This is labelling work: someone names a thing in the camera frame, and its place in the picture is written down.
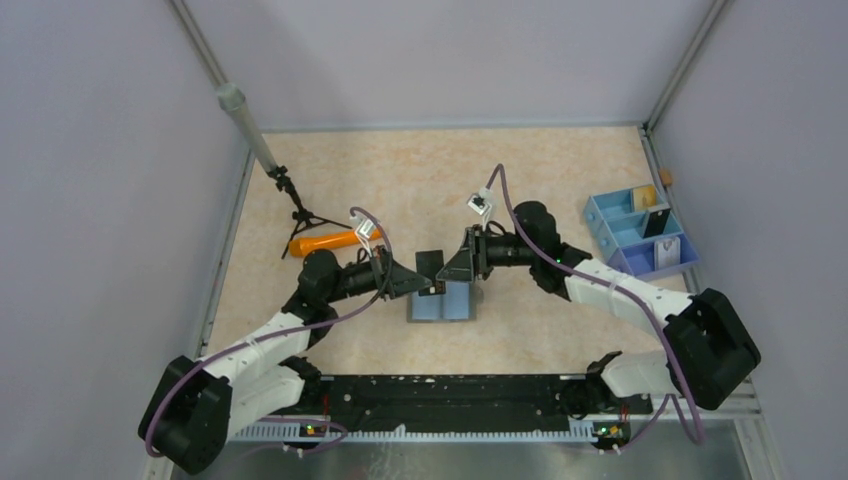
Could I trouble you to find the gold card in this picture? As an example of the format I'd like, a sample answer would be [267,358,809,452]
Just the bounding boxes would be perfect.
[631,185,659,212]

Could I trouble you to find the grey leather card holder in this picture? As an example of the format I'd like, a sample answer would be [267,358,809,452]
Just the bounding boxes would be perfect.
[406,282,481,324]

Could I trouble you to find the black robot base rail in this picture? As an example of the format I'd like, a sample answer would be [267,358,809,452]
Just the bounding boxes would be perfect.
[275,374,654,434]

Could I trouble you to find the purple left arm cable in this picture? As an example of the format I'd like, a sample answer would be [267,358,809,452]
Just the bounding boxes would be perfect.
[144,206,395,458]

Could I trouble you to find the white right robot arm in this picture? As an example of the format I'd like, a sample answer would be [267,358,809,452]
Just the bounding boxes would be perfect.
[436,201,762,412]

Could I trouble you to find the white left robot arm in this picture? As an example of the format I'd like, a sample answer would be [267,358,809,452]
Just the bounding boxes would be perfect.
[138,246,432,474]

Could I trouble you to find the white slotted cable duct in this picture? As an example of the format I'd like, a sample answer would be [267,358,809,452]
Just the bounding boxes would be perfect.
[230,421,597,443]

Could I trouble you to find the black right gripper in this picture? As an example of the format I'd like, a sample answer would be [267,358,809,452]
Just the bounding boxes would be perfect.
[436,224,537,283]

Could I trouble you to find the blue compartment organizer box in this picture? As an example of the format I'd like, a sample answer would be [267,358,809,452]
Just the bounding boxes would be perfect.
[583,187,700,281]

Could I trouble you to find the orange toy microphone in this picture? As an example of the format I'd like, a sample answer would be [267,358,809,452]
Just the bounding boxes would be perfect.
[287,230,359,258]

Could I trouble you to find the black tripod microphone stand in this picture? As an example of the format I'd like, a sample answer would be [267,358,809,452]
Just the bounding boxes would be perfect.
[215,83,349,259]

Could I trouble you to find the small orange wall object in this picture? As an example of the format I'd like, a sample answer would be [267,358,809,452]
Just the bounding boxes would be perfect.
[658,168,673,188]

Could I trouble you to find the black card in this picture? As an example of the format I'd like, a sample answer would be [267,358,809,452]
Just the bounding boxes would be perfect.
[642,205,671,238]
[415,249,444,283]

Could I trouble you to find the white patterned card in box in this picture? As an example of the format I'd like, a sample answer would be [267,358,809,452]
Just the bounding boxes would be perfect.
[654,236,682,270]

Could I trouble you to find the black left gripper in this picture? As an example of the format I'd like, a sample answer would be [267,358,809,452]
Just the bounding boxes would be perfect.
[325,244,433,303]

